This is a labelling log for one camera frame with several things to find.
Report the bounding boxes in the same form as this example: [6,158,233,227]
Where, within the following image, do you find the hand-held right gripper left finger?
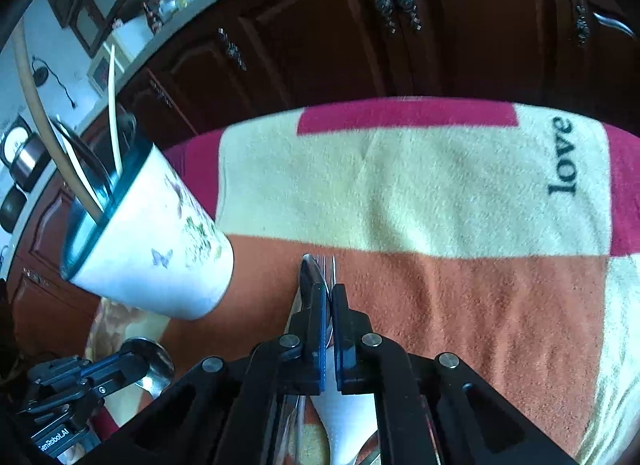
[120,284,328,465]

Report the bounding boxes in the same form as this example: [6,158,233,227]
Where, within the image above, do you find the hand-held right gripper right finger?
[334,285,576,465]

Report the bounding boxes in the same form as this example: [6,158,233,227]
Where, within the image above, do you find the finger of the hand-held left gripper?
[82,347,151,396]

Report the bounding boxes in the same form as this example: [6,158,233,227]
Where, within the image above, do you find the large metal spoon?
[120,337,176,398]

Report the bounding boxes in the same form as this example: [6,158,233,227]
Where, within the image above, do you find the small metal spoon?
[280,254,332,465]

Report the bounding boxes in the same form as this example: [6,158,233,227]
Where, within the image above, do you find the metal fork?
[321,255,340,296]

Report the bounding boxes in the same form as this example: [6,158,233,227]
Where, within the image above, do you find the white ceramic spoon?
[312,387,381,465]

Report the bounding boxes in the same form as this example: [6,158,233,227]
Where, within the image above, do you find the white utensil holder cup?
[59,110,236,321]

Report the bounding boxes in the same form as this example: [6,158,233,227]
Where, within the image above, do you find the printed blanket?
[85,95,640,465]

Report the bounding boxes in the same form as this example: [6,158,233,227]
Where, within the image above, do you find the black round pot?
[0,187,28,233]

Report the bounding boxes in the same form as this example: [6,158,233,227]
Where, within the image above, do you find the rice cooker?
[9,132,51,193]

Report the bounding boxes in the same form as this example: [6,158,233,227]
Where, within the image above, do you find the cream microwave oven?
[87,42,126,96]

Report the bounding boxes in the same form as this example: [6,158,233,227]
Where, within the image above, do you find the wooden base cabinets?
[0,0,640,361]

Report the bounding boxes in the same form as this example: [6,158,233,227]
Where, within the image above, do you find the dark sauce bottle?
[142,2,161,36]

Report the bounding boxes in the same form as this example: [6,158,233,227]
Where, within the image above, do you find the grey kitchen countertop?
[0,0,301,271]

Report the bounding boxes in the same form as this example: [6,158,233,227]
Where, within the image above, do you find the black wall trivet with cord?
[30,56,78,110]

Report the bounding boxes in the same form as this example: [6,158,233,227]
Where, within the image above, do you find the glass door wall cabinet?
[42,0,171,58]

